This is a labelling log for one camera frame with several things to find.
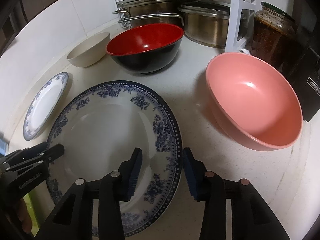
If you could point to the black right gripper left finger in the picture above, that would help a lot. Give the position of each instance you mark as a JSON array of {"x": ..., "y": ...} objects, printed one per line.
[{"x": 72, "y": 217}]

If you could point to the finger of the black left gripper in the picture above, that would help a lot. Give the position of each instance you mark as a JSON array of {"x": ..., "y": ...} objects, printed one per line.
[
  {"x": 49, "y": 155},
  {"x": 27, "y": 153}
]

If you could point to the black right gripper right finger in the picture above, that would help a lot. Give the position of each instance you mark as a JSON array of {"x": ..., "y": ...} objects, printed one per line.
[{"x": 233, "y": 209}]

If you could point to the green plate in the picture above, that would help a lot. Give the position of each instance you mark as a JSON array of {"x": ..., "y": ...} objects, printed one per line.
[{"x": 27, "y": 223}]

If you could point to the large blue floral plate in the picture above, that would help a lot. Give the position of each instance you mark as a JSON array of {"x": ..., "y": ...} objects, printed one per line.
[{"x": 100, "y": 128}]

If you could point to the pink bowl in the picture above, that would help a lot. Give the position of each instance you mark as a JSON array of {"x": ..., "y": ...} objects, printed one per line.
[{"x": 252, "y": 102}]

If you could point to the red and black bowl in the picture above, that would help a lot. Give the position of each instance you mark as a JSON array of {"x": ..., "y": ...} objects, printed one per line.
[{"x": 146, "y": 48}]

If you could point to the person's left hand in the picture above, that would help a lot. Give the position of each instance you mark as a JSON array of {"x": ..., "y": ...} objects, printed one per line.
[{"x": 14, "y": 215}]

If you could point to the small blue floral plate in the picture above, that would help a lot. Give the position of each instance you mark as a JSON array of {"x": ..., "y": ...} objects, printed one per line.
[{"x": 43, "y": 105}]

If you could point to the small cream bowl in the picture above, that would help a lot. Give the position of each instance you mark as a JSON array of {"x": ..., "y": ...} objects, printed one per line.
[{"x": 89, "y": 51}]

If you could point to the black knife block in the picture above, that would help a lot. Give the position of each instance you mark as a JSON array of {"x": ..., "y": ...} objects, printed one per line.
[{"x": 304, "y": 73}]

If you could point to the steel pan left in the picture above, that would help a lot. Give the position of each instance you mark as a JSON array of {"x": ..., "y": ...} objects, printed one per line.
[{"x": 144, "y": 12}]

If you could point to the glass jar with dark contents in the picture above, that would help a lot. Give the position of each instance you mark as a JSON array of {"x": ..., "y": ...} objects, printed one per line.
[{"x": 273, "y": 32}]

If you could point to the white corner shelf rack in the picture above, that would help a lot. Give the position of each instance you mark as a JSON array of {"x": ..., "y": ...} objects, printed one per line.
[{"x": 241, "y": 19}]

